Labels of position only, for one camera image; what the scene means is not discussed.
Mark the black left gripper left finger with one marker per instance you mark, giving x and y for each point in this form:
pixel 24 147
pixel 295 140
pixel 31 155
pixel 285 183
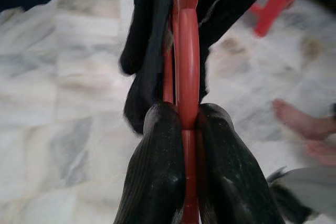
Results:
pixel 155 169

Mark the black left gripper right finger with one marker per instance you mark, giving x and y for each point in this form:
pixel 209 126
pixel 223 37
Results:
pixel 231 182

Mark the red plastic hanger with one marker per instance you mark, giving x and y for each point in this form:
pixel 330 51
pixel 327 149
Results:
pixel 278 1
pixel 187 64

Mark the black garment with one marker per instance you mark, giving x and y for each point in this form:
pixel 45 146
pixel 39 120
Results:
pixel 147 37

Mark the person bare foot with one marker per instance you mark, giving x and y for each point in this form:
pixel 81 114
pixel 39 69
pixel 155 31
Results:
pixel 296 119

